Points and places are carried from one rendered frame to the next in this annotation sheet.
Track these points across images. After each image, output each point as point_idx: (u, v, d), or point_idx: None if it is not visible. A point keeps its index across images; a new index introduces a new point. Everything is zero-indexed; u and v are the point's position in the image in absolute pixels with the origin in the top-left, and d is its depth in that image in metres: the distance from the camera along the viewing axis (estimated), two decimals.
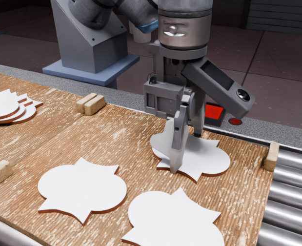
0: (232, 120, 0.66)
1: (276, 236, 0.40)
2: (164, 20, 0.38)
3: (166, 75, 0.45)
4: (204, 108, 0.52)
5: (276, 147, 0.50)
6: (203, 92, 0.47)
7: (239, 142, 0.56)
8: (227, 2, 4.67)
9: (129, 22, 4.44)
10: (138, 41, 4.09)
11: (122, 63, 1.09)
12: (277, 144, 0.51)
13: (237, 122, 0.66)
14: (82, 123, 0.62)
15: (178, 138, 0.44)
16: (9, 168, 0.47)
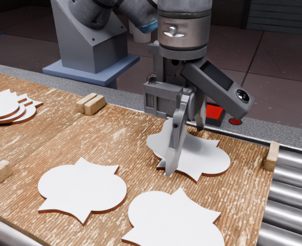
0: (232, 120, 0.66)
1: (276, 236, 0.40)
2: (163, 21, 0.38)
3: (166, 76, 0.45)
4: (205, 104, 0.52)
5: (276, 147, 0.50)
6: (203, 92, 0.47)
7: (239, 142, 0.56)
8: (227, 2, 4.67)
9: (129, 22, 4.44)
10: (138, 41, 4.09)
11: (122, 63, 1.09)
12: (277, 144, 0.51)
13: (237, 122, 0.66)
14: (82, 123, 0.62)
15: (176, 135, 0.43)
16: (9, 168, 0.47)
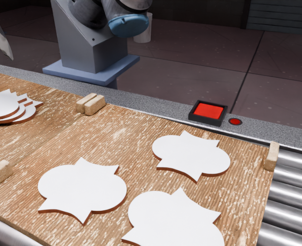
0: (232, 120, 0.66)
1: (276, 236, 0.40)
2: None
3: None
4: None
5: (276, 147, 0.50)
6: None
7: (239, 142, 0.56)
8: (227, 2, 4.67)
9: None
10: (138, 41, 4.09)
11: (122, 63, 1.09)
12: (277, 144, 0.51)
13: (237, 122, 0.66)
14: (82, 123, 0.62)
15: None
16: (9, 168, 0.47)
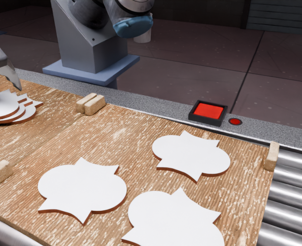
0: (232, 120, 0.66)
1: (276, 236, 0.40)
2: None
3: None
4: (7, 65, 0.63)
5: (276, 147, 0.50)
6: None
7: (239, 142, 0.56)
8: (227, 2, 4.67)
9: None
10: (138, 41, 4.09)
11: (122, 63, 1.09)
12: (277, 144, 0.51)
13: (237, 122, 0.66)
14: (82, 123, 0.62)
15: None
16: (9, 168, 0.47)
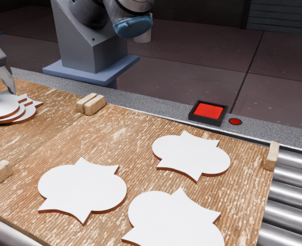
0: (232, 120, 0.66)
1: (276, 236, 0.40)
2: None
3: None
4: (5, 68, 0.63)
5: (276, 147, 0.50)
6: None
7: (239, 142, 0.56)
8: (227, 2, 4.67)
9: None
10: (138, 41, 4.09)
11: (122, 63, 1.09)
12: (277, 144, 0.51)
13: (237, 122, 0.66)
14: (82, 123, 0.62)
15: None
16: (9, 168, 0.47)
